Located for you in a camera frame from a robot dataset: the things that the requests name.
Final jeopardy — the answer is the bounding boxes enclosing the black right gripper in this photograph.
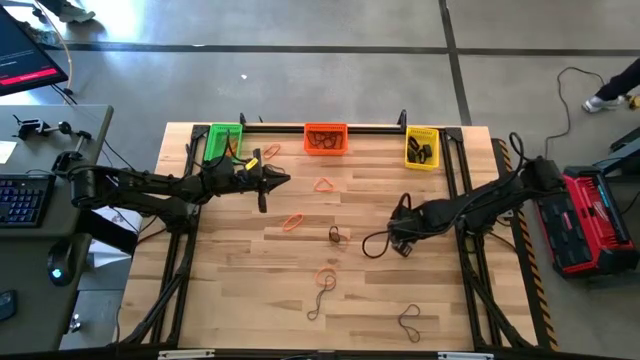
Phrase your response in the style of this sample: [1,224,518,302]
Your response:
[387,202,431,258]

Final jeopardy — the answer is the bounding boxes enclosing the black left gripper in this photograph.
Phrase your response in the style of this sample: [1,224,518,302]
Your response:
[199,147,292,214]

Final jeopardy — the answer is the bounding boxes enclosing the green plastic basket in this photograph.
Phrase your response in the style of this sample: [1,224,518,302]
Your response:
[203,123,245,164]

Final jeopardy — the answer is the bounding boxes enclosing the orange plastic basket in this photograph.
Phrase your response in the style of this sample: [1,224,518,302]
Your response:
[303,122,350,157]

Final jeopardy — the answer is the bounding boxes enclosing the yellow plastic basket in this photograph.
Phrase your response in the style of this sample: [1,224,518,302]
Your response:
[404,125,441,172]

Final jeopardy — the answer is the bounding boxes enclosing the white paper sheet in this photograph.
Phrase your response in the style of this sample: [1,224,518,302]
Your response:
[89,242,132,269]
[91,197,141,226]

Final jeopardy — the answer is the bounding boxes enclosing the black flat box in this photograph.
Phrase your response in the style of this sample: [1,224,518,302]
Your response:
[74,204,140,256]

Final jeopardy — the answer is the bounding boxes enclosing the red black tool case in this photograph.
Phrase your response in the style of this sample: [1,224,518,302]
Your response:
[537,167,640,279]

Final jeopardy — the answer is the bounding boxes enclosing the black computer mouse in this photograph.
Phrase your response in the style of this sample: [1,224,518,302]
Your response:
[47,241,76,287]

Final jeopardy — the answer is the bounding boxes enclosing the black backlit keyboard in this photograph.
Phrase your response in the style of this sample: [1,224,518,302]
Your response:
[0,173,57,229]

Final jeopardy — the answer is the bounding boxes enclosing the black silver desk clamp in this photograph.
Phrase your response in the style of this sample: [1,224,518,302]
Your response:
[12,114,94,154]

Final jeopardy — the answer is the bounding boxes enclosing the person's foot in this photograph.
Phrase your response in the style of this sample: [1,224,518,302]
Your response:
[582,94,627,114]

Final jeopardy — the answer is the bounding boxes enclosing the black blue equipment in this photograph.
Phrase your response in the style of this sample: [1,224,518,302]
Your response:
[592,125,640,177]

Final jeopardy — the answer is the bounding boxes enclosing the grey side desk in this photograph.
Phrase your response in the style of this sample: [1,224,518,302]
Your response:
[0,103,115,351]

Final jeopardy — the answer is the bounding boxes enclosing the person's leg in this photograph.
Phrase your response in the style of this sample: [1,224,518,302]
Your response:
[594,57,640,101]

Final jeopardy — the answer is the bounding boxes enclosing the black computer monitor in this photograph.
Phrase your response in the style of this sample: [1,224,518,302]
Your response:
[0,7,70,98]

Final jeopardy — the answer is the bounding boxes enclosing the silver aluminium post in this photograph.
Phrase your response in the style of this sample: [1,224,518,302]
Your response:
[157,349,216,360]
[437,351,495,360]

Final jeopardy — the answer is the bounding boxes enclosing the black desk mount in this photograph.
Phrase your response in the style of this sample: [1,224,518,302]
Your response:
[51,149,84,176]

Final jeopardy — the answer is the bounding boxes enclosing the black floor cable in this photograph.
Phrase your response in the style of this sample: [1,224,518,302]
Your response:
[543,66,609,166]

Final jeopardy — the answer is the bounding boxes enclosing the beige thin cable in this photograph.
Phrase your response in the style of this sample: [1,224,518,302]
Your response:
[32,0,75,92]

